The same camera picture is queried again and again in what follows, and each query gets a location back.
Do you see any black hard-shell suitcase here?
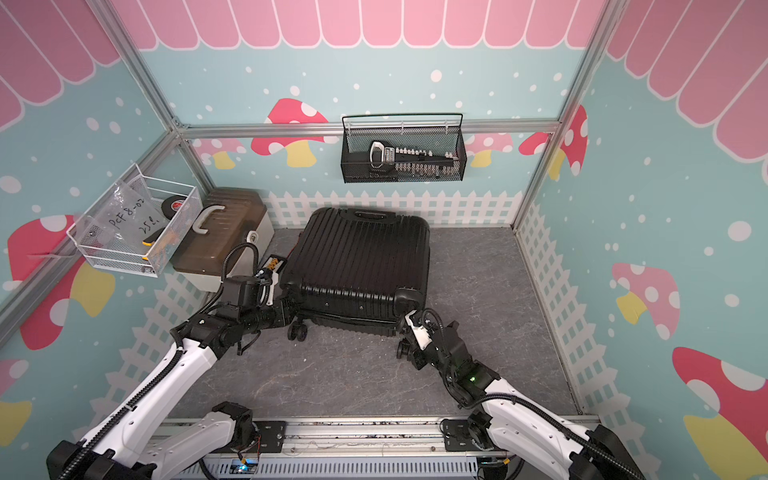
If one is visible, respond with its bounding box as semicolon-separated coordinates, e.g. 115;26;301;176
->
280;207;430;336

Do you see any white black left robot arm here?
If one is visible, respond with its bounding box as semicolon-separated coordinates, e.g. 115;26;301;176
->
46;255;295;479

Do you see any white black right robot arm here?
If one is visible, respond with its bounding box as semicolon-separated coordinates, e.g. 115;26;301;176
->
398;308;644;479

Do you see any black parallel charging board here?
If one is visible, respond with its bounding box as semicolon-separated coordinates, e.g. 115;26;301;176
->
261;255;287;274

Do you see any white box with brown lid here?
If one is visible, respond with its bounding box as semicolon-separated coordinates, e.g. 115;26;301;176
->
171;188;274;292

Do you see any yellow black tool in bin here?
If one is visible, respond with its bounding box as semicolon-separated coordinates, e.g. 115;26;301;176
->
142;228;164;247

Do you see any black tape roll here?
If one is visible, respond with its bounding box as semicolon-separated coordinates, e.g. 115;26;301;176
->
161;195;187;220

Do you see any socket wrench set in basket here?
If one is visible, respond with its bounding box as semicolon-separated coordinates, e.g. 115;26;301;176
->
367;141;462;179

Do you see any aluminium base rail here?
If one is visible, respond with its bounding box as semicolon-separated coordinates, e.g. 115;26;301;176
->
169;416;518;479

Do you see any clear plastic wall bin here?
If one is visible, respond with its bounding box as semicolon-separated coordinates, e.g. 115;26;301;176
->
66;164;202;278

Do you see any black wire mesh wall basket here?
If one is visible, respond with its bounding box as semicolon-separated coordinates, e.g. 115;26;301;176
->
340;113;467;183

